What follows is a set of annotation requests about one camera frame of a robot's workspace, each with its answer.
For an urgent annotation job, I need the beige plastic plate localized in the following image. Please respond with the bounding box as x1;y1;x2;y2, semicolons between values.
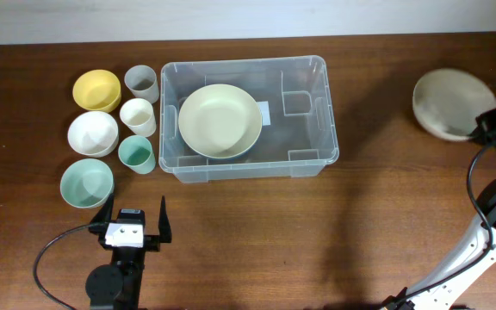
177;84;263;143
412;68;496;142

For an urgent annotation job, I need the white plastic bowl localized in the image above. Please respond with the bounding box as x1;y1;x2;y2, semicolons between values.
67;111;119;158

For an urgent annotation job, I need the mint green plastic cup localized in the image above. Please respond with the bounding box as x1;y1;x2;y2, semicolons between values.
118;135;156;175

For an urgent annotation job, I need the clear plastic storage bin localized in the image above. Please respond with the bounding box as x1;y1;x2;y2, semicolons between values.
158;55;339;183

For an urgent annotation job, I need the mint green plastic bowl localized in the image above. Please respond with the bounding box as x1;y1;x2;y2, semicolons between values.
60;158;115;208

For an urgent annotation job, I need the yellow plastic bowl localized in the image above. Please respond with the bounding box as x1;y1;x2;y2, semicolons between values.
72;69;121;113

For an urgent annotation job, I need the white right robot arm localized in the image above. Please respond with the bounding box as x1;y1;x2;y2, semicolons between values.
381;108;496;310

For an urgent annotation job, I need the white label in bin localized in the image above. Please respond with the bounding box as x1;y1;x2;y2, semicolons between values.
257;101;270;127

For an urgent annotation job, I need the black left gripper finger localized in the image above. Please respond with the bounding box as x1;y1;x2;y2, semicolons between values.
88;194;115;235
158;196;172;244

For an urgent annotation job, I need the blue plastic plate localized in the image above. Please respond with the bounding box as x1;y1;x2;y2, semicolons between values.
185;138;258;160

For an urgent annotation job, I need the cream plastic cup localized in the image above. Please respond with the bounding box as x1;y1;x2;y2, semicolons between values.
120;98;157;137

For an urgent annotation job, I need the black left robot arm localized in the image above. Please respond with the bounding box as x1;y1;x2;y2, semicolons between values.
85;196;172;309

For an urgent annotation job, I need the grey plastic cup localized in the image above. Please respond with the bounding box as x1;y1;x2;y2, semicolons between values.
124;65;159;104

